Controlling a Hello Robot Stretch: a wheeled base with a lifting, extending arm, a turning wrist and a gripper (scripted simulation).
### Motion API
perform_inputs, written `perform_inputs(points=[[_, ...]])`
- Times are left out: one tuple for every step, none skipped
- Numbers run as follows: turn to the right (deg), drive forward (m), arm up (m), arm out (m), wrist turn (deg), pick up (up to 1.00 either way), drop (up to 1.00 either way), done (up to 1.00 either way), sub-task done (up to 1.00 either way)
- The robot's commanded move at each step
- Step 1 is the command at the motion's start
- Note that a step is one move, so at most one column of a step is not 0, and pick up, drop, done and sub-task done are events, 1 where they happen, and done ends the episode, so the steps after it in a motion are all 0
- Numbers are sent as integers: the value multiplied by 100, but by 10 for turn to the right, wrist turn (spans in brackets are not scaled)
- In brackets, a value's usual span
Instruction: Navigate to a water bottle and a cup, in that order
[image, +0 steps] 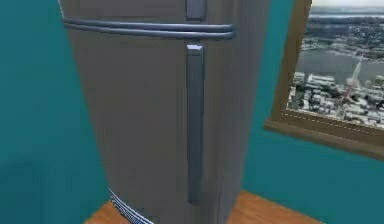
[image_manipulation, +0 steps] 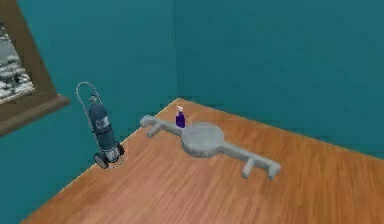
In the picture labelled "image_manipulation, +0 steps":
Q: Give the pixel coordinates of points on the grey flat axle-shaped object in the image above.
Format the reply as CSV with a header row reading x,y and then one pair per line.
x,y
203,140

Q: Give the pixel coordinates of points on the blue gas cylinder on trolley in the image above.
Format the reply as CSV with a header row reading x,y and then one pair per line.
x,y
101,128

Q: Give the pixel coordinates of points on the purple spray bottle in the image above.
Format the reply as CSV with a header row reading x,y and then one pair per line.
x,y
180,119

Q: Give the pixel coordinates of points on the brown framed window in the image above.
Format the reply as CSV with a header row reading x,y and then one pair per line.
x,y
20,80

